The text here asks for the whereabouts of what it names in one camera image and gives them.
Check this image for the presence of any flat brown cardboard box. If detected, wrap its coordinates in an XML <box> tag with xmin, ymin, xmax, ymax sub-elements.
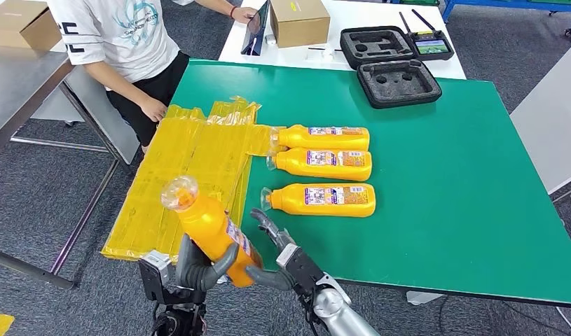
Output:
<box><xmin>0</xmin><ymin>0</ymin><xmax>63</xmax><ymax>52</ymax></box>

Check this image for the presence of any grey side panel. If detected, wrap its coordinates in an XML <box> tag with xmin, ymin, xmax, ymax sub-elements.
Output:
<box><xmin>29</xmin><ymin>64</ymin><xmax>142</xmax><ymax>165</ymax></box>

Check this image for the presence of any grey table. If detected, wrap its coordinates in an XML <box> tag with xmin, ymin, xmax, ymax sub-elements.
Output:
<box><xmin>509</xmin><ymin>39</ymin><xmax>571</xmax><ymax>196</ymax></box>

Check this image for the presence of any tall brown cardboard box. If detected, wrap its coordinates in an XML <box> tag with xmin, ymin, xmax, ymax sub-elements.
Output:
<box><xmin>270</xmin><ymin>0</ymin><xmax>331</xmax><ymax>49</ymax></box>

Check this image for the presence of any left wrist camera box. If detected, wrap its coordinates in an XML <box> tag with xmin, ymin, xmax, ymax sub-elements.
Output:
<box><xmin>139</xmin><ymin>250</ymin><xmax>173</xmax><ymax>303</ymax></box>

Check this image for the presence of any person's left hand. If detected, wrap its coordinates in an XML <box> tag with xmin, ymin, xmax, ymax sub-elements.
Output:
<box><xmin>231</xmin><ymin>5</ymin><xmax>259</xmax><ymax>25</ymax></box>

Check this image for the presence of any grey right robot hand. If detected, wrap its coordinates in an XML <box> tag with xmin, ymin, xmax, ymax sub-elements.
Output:
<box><xmin>245</xmin><ymin>209</ymin><xmax>298</xmax><ymax>293</ymax></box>

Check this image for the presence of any person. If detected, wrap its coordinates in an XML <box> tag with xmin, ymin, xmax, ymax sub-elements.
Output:
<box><xmin>46</xmin><ymin>0</ymin><xmax>259</xmax><ymax>154</ymax></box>

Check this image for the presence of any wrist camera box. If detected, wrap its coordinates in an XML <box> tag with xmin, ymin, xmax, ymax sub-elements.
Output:
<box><xmin>275</xmin><ymin>243</ymin><xmax>333</xmax><ymax>298</ymax></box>
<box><xmin>139</xmin><ymin>250</ymin><xmax>173</xmax><ymax>303</ymax></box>

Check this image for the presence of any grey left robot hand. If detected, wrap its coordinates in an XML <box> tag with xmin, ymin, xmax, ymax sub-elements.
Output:
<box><xmin>176</xmin><ymin>234</ymin><xmax>240</xmax><ymax>293</ymax></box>

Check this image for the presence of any white table foot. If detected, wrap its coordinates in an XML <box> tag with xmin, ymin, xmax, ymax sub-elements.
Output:
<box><xmin>406</xmin><ymin>290</ymin><xmax>445</xmax><ymax>306</ymax></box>

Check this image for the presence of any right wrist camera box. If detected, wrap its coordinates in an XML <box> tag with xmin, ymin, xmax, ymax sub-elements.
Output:
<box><xmin>275</xmin><ymin>243</ymin><xmax>333</xmax><ymax>298</ymax></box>

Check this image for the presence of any blue metal rack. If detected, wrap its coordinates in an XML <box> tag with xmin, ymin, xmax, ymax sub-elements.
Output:
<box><xmin>440</xmin><ymin>0</ymin><xmax>571</xmax><ymax>43</ymax></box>

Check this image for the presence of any dark tablet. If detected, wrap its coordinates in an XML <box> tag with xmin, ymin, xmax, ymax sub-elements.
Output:
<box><xmin>240</xmin><ymin>0</ymin><xmax>270</xmax><ymax>57</ymax></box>

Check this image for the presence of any steel table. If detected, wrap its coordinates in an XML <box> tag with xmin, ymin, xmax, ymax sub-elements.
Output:
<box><xmin>0</xmin><ymin>43</ymin><xmax>128</xmax><ymax>291</ymax></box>

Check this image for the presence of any black foam case half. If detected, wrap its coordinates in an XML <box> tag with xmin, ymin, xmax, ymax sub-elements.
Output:
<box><xmin>340</xmin><ymin>25</ymin><xmax>418</xmax><ymax>71</ymax></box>
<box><xmin>356</xmin><ymin>59</ymin><xmax>443</xmax><ymax>110</ymax></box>

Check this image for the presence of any white table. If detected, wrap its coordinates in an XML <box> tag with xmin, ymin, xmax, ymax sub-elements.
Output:
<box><xmin>219</xmin><ymin>0</ymin><xmax>467</xmax><ymax>81</ymax></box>

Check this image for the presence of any black remote controller with screen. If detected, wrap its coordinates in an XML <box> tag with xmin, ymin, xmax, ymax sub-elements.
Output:
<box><xmin>399</xmin><ymin>9</ymin><xmax>455</xmax><ymax>62</ymax></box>

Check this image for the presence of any orange detergent bottle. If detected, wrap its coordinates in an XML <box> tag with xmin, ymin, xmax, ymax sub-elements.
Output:
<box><xmin>160</xmin><ymin>175</ymin><xmax>263</xmax><ymax>288</ymax></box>
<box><xmin>260</xmin><ymin>183</ymin><xmax>377</xmax><ymax>218</ymax></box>
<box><xmin>266</xmin><ymin>148</ymin><xmax>373</xmax><ymax>182</ymax></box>
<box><xmin>271</xmin><ymin>124</ymin><xmax>371</xmax><ymax>152</ymax></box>

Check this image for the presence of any person's right hand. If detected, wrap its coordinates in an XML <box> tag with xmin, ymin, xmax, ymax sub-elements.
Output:
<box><xmin>139</xmin><ymin>96</ymin><xmax>169</xmax><ymax>123</ymax></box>

